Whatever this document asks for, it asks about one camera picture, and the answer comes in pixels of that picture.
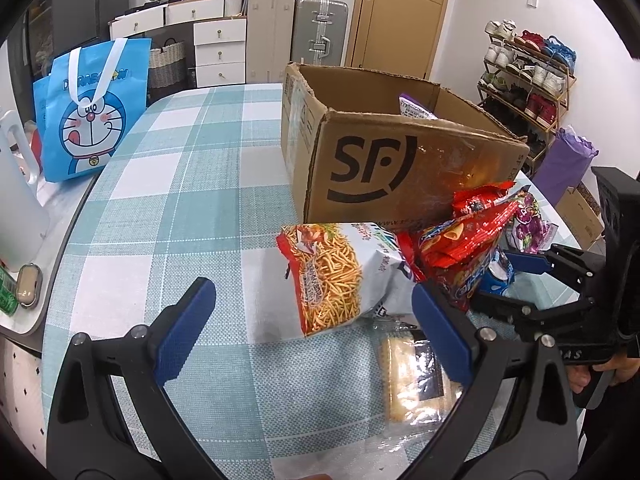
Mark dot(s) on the blue cookie packet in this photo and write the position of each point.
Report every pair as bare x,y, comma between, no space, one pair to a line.
500,272

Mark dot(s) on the red plastic bag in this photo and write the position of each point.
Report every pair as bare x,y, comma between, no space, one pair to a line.
35,147

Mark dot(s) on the white side table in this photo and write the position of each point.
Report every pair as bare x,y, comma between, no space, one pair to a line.
55,250

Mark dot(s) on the dark glass cabinet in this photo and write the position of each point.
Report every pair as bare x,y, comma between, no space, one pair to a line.
40,35

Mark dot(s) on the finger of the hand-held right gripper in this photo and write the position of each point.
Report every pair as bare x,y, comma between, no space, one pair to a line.
500,304
525,260

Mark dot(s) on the silver suitcase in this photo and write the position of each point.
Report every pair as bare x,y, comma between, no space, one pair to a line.
320,30

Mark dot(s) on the green bottle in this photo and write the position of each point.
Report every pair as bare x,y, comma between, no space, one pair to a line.
6,292

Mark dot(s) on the printed flat cardboard box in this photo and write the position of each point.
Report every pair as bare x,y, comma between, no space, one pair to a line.
582,220

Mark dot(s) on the small beige case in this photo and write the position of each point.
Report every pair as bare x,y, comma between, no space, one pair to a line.
27,285

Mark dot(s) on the wooden door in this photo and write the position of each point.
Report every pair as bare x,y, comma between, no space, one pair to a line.
400,20

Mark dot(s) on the white vanity desk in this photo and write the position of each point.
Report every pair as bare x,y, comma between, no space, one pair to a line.
150,15

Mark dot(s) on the grey refrigerator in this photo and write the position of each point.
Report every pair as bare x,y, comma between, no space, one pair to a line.
85,5

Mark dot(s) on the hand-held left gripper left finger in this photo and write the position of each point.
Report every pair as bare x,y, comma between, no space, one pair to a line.
185,330

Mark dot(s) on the brown cardboard box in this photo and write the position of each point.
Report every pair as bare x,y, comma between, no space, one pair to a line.
380,175

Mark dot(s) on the clear biscuit packet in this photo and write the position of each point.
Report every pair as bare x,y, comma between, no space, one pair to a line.
405,380

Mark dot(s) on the red cone chips bag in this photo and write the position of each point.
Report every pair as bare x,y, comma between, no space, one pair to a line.
460,255

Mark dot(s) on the white drawer unit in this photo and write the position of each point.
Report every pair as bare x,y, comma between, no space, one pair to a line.
220,52

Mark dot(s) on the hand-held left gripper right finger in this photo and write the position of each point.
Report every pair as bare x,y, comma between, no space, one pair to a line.
442,330

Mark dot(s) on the wooden shoe rack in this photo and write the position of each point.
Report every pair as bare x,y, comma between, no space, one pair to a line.
565,97

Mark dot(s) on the white orange noodle snack bag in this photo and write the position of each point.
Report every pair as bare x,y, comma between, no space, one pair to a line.
340,275

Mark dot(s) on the person's right hand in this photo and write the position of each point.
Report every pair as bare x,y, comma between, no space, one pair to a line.
577,380

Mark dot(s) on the beige suitcase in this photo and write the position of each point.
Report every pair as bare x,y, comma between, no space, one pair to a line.
270,35

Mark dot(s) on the woven basket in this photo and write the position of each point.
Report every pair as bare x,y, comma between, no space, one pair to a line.
167,65

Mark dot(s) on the blue cartoon tote bag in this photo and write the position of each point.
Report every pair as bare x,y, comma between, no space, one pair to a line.
90,125

